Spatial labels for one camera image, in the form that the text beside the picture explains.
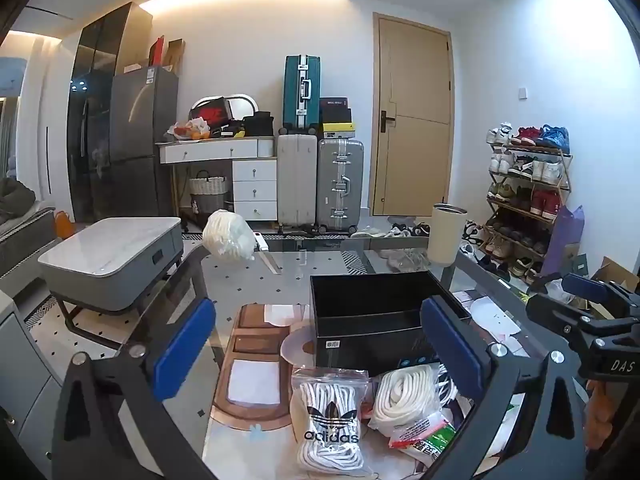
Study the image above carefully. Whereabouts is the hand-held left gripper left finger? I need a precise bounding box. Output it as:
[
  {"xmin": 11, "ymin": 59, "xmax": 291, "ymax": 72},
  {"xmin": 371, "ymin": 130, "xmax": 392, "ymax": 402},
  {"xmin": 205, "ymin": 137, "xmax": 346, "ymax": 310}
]
[{"xmin": 50, "ymin": 297, "xmax": 221, "ymax": 480}]

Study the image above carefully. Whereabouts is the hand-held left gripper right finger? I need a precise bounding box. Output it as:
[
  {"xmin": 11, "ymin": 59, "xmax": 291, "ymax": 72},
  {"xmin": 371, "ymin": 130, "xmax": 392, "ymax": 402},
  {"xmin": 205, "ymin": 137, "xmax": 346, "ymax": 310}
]
[{"xmin": 421, "ymin": 296, "xmax": 587, "ymax": 480}]

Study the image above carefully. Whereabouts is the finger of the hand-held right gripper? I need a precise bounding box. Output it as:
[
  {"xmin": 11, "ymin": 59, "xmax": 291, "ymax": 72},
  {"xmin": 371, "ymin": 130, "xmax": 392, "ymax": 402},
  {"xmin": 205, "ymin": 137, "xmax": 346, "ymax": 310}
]
[
  {"xmin": 561, "ymin": 272, "xmax": 640, "ymax": 321},
  {"xmin": 525, "ymin": 292, "xmax": 613, "ymax": 356}
]

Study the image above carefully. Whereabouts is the white shoelaces packet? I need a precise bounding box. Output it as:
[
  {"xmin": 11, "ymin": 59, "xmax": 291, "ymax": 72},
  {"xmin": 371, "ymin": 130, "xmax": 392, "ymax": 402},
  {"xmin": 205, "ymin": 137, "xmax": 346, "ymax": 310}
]
[{"xmin": 367, "ymin": 362, "xmax": 443, "ymax": 433}]

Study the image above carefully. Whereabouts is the black cardboard box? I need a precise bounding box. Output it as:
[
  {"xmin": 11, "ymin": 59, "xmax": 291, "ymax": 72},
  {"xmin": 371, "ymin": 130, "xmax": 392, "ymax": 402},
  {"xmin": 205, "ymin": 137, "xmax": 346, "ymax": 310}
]
[{"xmin": 309, "ymin": 270, "xmax": 473, "ymax": 376}]

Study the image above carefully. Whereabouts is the red-edged white packet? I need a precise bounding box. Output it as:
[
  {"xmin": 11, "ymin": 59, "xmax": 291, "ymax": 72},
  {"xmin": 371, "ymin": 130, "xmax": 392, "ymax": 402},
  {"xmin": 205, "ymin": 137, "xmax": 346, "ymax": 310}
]
[{"xmin": 387, "ymin": 410, "xmax": 448, "ymax": 461}]

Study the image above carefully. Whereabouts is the green and white medicine packet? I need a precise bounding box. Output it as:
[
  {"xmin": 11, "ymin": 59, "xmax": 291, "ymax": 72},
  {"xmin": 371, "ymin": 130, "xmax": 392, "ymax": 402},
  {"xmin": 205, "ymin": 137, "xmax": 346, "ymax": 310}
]
[{"xmin": 420, "ymin": 422, "xmax": 458, "ymax": 466}]

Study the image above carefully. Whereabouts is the striped shoelaces packet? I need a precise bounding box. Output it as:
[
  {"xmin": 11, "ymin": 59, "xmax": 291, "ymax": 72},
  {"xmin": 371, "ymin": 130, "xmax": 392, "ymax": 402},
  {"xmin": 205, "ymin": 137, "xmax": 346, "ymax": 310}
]
[{"xmin": 291, "ymin": 366, "xmax": 371, "ymax": 473}]

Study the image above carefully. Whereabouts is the person's right hand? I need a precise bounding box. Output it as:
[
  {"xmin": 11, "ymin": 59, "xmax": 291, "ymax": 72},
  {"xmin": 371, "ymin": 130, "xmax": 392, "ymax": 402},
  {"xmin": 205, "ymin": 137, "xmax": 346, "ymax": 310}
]
[{"xmin": 586, "ymin": 379, "xmax": 623, "ymax": 441}]

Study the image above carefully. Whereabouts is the open cardboard box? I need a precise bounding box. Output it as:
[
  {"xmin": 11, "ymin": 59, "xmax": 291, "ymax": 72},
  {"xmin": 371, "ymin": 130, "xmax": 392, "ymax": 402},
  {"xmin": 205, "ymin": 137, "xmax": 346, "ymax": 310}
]
[{"xmin": 590, "ymin": 257, "xmax": 640, "ymax": 321}]

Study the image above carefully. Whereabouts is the purple bag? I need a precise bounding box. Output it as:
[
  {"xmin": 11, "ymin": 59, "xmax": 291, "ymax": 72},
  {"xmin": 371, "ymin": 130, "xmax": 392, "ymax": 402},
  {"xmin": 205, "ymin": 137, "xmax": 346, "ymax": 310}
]
[{"xmin": 540, "ymin": 205, "xmax": 586, "ymax": 278}]

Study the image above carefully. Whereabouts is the white paper sheet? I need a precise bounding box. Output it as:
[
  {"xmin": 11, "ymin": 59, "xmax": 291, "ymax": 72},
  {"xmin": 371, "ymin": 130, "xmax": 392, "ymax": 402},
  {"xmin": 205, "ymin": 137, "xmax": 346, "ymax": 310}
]
[{"xmin": 470, "ymin": 295, "xmax": 521, "ymax": 341}]

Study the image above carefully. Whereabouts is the wooden shoe rack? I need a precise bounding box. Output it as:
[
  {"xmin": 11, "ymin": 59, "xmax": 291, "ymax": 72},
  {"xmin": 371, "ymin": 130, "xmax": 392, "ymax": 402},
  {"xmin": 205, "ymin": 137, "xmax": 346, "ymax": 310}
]
[{"xmin": 482, "ymin": 122, "xmax": 573, "ymax": 286}]

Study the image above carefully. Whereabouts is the beige tumbler cup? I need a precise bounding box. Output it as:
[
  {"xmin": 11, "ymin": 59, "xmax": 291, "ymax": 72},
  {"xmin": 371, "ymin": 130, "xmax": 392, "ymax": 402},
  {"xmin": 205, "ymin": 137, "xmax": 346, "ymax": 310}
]
[{"xmin": 427, "ymin": 203, "xmax": 468, "ymax": 268}]

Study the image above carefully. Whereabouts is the grey marble-top coffee table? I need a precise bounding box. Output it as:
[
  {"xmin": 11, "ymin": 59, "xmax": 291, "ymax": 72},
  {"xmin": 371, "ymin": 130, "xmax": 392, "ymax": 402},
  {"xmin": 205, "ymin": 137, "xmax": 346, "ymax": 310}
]
[{"xmin": 37, "ymin": 217, "xmax": 185, "ymax": 351}]

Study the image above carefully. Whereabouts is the white yarn ball in bag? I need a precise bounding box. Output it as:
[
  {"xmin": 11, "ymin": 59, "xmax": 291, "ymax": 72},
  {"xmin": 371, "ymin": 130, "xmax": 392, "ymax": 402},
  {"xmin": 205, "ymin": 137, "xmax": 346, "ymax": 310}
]
[{"xmin": 201, "ymin": 209, "xmax": 257, "ymax": 262}]

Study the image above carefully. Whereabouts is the box cutter knife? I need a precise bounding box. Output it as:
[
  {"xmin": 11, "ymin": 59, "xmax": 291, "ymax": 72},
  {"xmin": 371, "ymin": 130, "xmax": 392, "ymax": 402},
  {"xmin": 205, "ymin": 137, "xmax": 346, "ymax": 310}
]
[{"xmin": 252, "ymin": 232, "xmax": 281, "ymax": 276}]

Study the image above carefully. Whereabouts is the pile of floor shoes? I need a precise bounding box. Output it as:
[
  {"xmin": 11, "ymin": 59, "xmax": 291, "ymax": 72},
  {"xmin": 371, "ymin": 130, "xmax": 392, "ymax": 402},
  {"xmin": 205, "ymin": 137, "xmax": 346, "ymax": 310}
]
[{"xmin": 350, "ymin": 221, "xmax": 432, "ymax": 271}]

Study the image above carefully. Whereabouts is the woven basket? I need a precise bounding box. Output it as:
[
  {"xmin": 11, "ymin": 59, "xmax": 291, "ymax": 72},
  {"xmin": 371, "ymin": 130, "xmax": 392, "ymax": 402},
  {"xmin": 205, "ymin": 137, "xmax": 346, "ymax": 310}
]
[{"xmin": 189, "ymin": 170, "xmax": 232, "ymax": 213}]

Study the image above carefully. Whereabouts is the orange bag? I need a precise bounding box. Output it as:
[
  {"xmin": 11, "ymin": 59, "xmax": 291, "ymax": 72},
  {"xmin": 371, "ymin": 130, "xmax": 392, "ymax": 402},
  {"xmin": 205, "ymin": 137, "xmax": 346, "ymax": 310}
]
[{"xmin": 52, "ymin": 210, "xmax": 76, "ymax": 240}]

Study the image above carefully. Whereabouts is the white desk with drawers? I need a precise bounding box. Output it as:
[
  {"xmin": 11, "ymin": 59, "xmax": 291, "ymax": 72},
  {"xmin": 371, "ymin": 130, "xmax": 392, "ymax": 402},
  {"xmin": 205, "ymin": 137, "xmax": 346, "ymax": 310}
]
[{"xmin": 157, "ymin": 137, "xmax": 278, "ymax": 223}]

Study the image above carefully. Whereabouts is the grey sofa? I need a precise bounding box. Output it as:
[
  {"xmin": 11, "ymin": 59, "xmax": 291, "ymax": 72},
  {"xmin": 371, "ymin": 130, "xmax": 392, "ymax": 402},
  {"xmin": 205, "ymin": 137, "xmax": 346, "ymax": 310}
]
[{"xmin": 0, "ymin": 175, "xmax": 56, "ymax": 281}]

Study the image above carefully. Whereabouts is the white suitcase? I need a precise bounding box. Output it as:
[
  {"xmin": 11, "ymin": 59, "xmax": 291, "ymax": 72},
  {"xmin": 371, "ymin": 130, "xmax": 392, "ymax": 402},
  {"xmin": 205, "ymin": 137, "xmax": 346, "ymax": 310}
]
[{"xmin": 276, "ymin": 133, "xmax": 319, "ymax": 235}]

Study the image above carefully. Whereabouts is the silver suitcase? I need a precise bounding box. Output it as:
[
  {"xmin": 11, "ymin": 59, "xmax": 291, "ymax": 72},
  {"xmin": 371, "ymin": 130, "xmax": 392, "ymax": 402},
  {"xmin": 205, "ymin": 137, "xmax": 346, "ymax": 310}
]
[{"xmin": 316, "ymin": 137, "xmax": 365, "ymax": 235}]

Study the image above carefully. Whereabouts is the plastic bag of oranges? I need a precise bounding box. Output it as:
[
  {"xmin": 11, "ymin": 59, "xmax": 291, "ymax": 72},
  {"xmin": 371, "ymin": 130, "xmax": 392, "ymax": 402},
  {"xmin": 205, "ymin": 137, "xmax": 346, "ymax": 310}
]
[{"xmin": 167, "ymin": 117, "xmax": 211, "ymax": 141}]

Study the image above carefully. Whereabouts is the grey refrigerator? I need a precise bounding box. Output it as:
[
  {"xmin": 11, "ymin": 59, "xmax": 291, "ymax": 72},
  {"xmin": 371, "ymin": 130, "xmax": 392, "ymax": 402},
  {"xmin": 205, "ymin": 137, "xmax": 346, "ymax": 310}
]
[{"xmin": 107, "ymin": 66, "xmax": 180, "ymax": 218}]

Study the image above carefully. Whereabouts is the black bag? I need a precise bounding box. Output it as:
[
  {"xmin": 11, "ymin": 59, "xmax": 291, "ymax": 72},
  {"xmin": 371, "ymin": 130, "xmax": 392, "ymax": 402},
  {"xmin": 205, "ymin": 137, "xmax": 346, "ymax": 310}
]
[{"xmin": 243, "ymin": 111, "xmax": 276, "ymax": 137}]

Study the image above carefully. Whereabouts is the red and black shoe box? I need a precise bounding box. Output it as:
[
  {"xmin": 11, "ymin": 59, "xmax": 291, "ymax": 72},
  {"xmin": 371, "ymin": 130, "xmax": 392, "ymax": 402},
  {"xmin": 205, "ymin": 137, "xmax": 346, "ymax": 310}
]
[{"xmin": 190, "ymin": 96, "xmax": 232, "ymax": 128}]

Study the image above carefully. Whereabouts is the beige wooden door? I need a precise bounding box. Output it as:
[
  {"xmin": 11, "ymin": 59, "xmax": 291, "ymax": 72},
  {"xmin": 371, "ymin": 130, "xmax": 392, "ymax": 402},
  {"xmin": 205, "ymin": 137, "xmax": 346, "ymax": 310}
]
[{"xmin": 370, "ymin": 11, "xmax": 455, "ymax": 217}]

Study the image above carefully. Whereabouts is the yellow and black box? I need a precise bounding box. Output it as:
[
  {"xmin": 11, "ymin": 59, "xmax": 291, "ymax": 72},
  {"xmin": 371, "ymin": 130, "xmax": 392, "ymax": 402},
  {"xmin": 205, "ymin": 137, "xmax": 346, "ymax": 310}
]
[{"xmin": 322, "ymin": 121, "xmax": 356, "ymax": 140}]

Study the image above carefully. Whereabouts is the white oval mirror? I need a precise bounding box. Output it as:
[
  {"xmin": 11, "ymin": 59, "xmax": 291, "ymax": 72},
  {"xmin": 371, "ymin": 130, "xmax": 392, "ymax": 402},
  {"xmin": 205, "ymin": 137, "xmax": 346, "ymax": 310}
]
[{"xmin": 227, "ymin": 94, "xmax": 258, "ymax": 121}]

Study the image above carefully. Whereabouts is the tall black cabinet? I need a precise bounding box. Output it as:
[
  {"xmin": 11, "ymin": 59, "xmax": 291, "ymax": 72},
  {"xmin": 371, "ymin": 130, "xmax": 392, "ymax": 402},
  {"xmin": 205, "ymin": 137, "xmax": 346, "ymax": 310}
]
[{"xmin": 66, "ymin": 1, "xmax": 153, "ymax": 223}]

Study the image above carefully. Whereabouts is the teal suitcase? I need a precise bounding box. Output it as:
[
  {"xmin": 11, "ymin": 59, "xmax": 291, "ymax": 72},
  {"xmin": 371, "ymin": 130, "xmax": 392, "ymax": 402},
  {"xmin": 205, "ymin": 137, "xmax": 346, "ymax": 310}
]
[{"xmin": 282, "ymin": 55, "xmax": 322, "ymax": 136}]

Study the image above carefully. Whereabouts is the brown flat cardboard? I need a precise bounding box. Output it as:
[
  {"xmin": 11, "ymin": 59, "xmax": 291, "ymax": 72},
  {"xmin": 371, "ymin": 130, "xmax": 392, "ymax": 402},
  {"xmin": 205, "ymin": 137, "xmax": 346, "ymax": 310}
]
[{"xmin": 165, "ymin": 39, "xmax": 186, "ymax": 75}]

